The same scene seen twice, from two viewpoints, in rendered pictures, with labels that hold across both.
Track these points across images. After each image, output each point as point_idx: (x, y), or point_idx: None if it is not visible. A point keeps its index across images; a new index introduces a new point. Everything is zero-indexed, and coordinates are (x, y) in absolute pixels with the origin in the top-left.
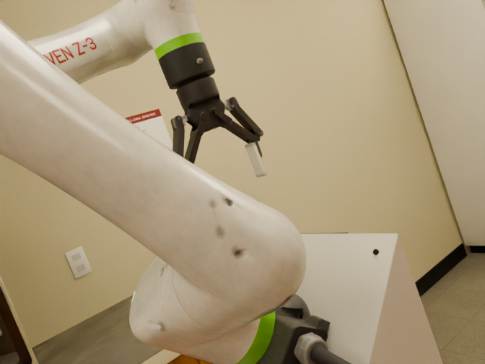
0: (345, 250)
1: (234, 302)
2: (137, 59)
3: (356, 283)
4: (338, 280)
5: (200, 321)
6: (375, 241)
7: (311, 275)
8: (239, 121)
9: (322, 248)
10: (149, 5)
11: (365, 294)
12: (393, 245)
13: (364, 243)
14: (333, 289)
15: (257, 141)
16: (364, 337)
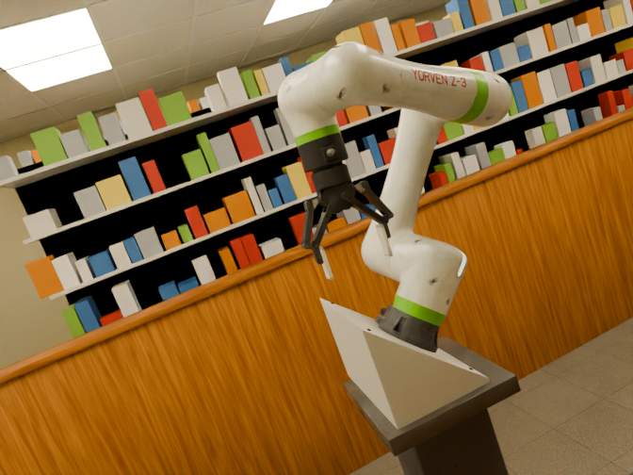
0: (338, 308)
1: None
2: (348, 106)
3: (349, 311)
4: (355, 315)
5: None
6: (327, 302)
7: (363, 320)
8: (312, 224)
9: (345, 313)
10: None
11: (351, 311)
12: (325, 300)
13: (330, 303)
14: (360, 317)
15: (312, 250)
16: (367, 317)
